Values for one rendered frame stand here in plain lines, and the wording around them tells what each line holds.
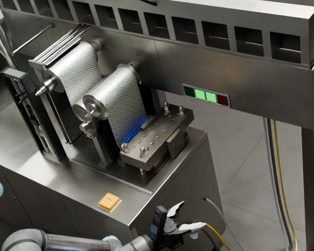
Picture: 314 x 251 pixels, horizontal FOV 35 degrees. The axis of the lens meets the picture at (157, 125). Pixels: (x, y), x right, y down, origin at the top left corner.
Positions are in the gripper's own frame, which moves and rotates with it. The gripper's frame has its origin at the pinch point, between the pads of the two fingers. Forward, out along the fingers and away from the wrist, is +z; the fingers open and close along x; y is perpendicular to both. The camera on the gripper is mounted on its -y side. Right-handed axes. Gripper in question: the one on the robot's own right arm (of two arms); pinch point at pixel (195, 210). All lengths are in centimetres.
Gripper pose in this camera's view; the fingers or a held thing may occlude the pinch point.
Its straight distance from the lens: 176.1
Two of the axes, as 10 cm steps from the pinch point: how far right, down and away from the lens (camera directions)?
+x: 4.5, 3.7, -8.1
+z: 8.5, -4.6, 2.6
